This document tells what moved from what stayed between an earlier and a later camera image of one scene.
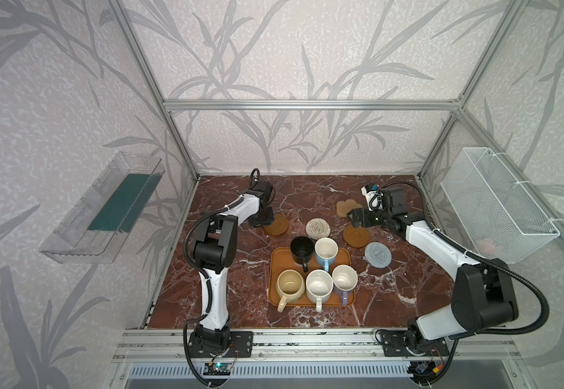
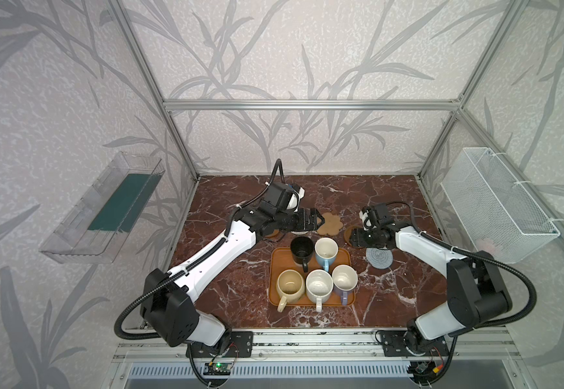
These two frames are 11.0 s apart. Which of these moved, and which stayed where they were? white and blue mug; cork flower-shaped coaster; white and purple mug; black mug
Moved: cork flower-shaped coaster
Stayed: white and blue mug; white and purple mug; black mug
